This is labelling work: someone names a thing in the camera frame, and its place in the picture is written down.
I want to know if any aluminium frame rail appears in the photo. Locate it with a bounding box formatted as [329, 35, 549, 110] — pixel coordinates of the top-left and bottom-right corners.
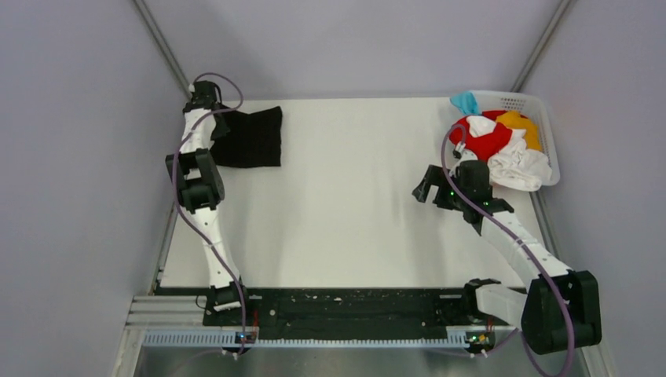
[112, 290, 613, 376]

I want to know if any yellow t shirt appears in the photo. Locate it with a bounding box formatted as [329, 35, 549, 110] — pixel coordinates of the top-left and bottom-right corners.
[496, 111, 543, 152]

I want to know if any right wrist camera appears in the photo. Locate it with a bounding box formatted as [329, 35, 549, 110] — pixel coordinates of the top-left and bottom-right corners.
[452, 148, 478, 164]

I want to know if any red t shirt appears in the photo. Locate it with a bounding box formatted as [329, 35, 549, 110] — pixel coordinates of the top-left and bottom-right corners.
[456, 110, 512, 162]

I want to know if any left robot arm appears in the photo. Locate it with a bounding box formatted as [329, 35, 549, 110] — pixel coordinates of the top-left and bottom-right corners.
[165, 79, 252, 325]

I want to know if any black t shirt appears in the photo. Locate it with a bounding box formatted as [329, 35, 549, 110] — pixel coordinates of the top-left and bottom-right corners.
[210, 106, 283, 168]

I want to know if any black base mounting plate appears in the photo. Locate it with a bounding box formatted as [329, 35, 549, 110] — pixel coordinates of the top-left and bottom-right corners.
[203, 287, 503, 343]

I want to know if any corner metal post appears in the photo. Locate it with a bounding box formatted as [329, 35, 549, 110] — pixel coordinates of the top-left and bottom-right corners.
[510, 0, 576, 93]
[130, 0, 191, 99]

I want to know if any light blue t shirt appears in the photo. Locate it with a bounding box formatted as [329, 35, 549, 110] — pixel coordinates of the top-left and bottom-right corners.
[449, 91, 481, 115]

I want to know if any left corner metal post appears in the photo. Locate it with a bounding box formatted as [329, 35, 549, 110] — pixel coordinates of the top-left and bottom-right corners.
[130, 0, 191, 99]

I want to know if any white t shirt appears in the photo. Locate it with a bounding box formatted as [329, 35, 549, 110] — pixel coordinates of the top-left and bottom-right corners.
[482, 130, 553, 192]

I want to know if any white plastic laundry basket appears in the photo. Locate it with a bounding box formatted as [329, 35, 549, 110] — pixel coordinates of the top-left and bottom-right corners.
[448, 90, 560, 192]

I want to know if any right corner metal post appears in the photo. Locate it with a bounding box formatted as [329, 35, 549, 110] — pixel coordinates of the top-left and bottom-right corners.
[510, 0, 576, 93]

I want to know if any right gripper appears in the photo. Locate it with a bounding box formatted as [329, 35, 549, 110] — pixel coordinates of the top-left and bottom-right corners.
[412, 164, 469, 212]

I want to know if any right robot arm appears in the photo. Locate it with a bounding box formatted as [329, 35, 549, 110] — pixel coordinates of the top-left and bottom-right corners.
[412, 160, 602, 355]

